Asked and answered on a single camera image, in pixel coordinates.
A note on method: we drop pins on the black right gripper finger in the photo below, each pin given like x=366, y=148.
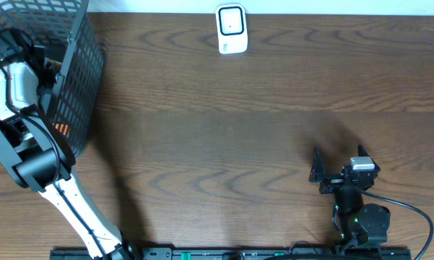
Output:
x=317, y=170
x=363, y=153

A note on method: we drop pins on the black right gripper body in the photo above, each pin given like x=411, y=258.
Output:
x=333, y=182

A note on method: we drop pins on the orange tissue pack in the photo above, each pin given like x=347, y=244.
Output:
x=63, y=128

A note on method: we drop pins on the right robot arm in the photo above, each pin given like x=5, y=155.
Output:
x=363, y=226

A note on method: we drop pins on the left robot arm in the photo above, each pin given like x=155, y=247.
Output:
x=37, y=155

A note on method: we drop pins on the white barcode scanner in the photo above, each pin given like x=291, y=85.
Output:
x=232, y=33

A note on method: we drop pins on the dark grey plastic mesh basket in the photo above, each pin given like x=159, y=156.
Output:
x=63, y=28

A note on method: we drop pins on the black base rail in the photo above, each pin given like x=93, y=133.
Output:
x=256, y=254

